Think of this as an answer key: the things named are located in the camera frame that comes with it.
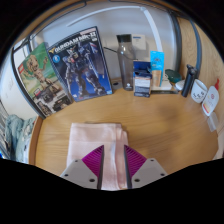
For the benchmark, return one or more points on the white red-capped lotion bottle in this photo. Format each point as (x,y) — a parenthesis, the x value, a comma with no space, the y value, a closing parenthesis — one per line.
(210,100)

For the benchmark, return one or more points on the green toy figure box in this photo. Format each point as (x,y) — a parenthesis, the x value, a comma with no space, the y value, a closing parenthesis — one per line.
(36,76)

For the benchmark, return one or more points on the small blue box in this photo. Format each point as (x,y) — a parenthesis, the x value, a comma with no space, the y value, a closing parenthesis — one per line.
(142,81)

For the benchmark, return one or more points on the white mug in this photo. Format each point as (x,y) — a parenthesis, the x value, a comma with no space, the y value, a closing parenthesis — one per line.
(199,91)

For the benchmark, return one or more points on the dark green bowl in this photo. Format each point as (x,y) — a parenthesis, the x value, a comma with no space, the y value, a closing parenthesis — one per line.
(173,76)

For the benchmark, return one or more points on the white desk lamp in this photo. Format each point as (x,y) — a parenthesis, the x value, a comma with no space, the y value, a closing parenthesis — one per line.
(153,26)

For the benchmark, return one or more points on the blue robot model box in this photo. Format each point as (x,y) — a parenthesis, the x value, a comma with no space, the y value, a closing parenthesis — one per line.
(81,63)

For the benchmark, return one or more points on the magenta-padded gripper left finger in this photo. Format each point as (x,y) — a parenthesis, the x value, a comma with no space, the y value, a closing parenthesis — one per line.
(78,171)

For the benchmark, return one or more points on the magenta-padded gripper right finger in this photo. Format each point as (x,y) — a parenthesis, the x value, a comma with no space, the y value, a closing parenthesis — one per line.
(148,170)

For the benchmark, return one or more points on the clear plastic cup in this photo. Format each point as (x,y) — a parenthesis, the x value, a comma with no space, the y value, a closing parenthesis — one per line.
(213,121)

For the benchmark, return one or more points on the black flask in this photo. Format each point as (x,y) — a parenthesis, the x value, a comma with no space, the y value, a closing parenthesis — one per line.
(189,80)

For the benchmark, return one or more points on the clear dark-capped water bottle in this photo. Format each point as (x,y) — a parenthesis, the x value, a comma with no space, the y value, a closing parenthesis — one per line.
(126,63)

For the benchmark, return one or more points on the pale pink towel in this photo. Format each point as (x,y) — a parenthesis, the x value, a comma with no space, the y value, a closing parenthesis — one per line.
(90,136)

